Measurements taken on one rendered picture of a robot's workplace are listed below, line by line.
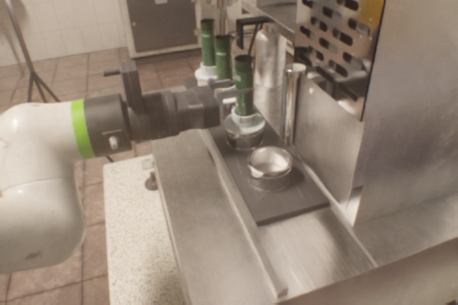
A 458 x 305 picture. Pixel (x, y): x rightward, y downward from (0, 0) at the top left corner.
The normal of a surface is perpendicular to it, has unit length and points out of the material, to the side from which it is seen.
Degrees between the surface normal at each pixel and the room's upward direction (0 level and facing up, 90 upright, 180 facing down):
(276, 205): 0
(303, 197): 0
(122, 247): 0
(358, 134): 90
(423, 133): 90
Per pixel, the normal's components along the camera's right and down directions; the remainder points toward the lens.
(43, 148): 0.63, -0.22
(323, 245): -0.04, -0.82
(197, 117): -0.03, 0.57
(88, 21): 0.31, 0.53
